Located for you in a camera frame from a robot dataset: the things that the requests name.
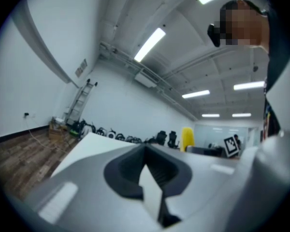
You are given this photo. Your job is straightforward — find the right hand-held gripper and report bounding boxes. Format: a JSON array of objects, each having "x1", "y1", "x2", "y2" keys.
[{"x1": 186, "y1": 135, "x2": 241, "y2": 159}]

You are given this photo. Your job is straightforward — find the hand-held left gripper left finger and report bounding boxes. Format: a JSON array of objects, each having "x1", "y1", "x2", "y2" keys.
[{"x1": 26, "y1": 144, "x2": 165, "y2": 230}]

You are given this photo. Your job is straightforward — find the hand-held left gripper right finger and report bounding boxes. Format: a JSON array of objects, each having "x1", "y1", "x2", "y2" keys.
[{"x1": 146, "y1": 144, "x2": 259, "y2": 228}]

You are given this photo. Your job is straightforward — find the yellow object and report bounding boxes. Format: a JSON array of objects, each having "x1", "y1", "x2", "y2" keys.
[{"x1": 180, "y1": 127, "x2": 195, "y2": 152}]

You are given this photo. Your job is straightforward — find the white table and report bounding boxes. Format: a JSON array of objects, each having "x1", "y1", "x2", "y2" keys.
[{"x1": 50, "y1": 131, "x2": 164, "y2": 219}]

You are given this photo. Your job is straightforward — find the black office chair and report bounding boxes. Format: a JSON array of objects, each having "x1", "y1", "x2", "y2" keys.
[
  {"x1": 167, "y1": 130, "x2": 180, "y2": 149},
  {"x1": 156, "y1": 130, "x2": 168, "y2": 145}
]

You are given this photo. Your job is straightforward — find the row of black gear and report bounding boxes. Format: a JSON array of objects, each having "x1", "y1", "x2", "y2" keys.
[{"x1": 69, "y1": 119, "x2": 158, "y2": 144}]

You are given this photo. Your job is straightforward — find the cardboard box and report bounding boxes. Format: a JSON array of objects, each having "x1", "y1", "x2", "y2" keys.
[{"x1": 48, "y1": 123, "x2": 69, "y2": 141}]

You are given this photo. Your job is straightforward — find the person's black and white shirt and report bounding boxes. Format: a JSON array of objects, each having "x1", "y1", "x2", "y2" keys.
[{"x1": 253, "y1": 0, "x2": 290, "y2": 232}]

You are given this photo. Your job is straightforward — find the metal ladder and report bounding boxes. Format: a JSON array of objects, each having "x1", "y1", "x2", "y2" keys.
[{"x1": 64, "y1": 79, "x2": 99, "y2": 128}]

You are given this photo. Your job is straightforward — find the white air conditioner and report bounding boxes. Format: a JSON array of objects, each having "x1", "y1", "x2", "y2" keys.
[{"x1": 134, "y1": 72, "x2": 158, "y2": 88}]

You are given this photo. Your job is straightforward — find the person's head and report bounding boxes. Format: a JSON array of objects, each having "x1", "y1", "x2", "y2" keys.
[{"x1": 218, "y1": 0, "x2": 272, "y2": 56}]

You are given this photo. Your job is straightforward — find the black head camera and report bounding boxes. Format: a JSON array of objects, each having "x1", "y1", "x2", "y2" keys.
[{"x1": 207, "y1": 23, "x2": 222, "y2": 48}]

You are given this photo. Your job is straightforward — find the wall poster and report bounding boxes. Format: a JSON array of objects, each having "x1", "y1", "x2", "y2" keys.
[{"x1": 74, "y1": 58, "x2": 88, "y2": 78}]

